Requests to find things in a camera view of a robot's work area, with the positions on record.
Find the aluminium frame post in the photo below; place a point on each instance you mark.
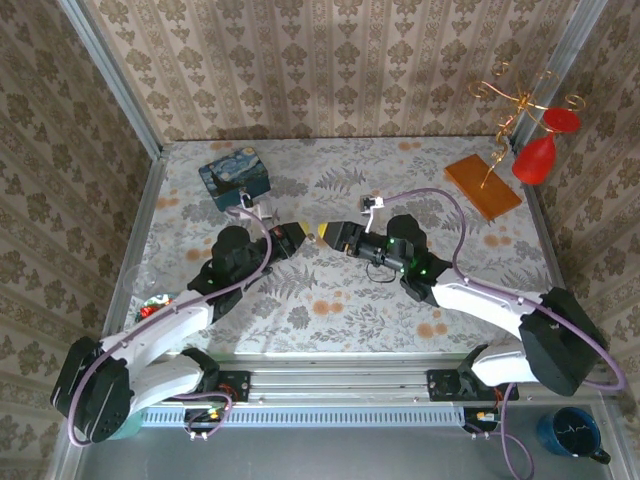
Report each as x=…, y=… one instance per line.
x=120, y=85
x=550, y=70

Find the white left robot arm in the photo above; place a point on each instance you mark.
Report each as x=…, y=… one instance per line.
x=165, y=325

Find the orange wooden base board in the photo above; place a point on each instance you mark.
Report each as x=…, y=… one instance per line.
x=482, y=187

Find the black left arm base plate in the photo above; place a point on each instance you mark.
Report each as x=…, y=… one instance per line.
x=235, y=385

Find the dark grey padlock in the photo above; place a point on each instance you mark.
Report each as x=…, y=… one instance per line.
x=245, y=201

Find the clear drinking glass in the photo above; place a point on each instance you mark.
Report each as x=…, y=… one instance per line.
x=140, y=280

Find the starry night print box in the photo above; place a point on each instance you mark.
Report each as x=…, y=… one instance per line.
x=235, y=170

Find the floral tablecloth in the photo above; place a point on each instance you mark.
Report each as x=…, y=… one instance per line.
x=325, y=310

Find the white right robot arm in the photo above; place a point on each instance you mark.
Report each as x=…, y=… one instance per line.
x=480, y=300

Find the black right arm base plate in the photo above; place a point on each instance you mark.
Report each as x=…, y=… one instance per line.
x=442, y=385

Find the dark blue mug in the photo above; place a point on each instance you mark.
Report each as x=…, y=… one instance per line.
x=570, y=432

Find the aluminium mounting rail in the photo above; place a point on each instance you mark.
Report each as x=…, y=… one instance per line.
x=340, y=385

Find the red wine glass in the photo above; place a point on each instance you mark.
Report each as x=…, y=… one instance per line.
x=535, y=160

